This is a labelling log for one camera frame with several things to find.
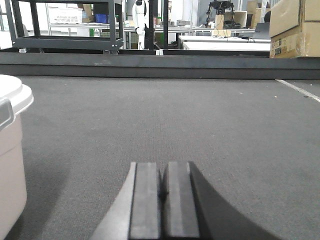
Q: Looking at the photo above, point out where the black platform edge rail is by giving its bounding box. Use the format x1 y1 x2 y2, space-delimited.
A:
0 48 320 81

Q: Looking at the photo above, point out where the white humanoid robot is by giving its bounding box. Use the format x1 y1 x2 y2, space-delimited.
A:
132 0 149 50

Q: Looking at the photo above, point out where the white lidded storage bin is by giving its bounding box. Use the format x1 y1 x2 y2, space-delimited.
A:
0 74 34 240

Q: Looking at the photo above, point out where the black legged robot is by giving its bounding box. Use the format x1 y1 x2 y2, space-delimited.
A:
204 0 235 28

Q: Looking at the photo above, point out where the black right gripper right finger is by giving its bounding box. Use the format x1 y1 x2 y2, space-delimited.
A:
161 161 283 240

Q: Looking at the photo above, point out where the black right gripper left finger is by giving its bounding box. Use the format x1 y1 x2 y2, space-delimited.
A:
91 161 162 240

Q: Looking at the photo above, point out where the white perforated crate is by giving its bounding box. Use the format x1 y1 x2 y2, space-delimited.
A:
48 7 83 24

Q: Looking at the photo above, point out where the white table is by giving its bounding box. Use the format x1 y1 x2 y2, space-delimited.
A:
178 35 271 52

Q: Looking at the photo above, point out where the black metal cart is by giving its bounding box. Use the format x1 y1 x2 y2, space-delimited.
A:
5 0 124 54

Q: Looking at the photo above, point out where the small blue bin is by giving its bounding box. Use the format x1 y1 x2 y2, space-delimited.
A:
94 13 109 24

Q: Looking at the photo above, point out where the cardboard boxes stack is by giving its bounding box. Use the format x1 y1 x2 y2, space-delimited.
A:
269 0 320 59

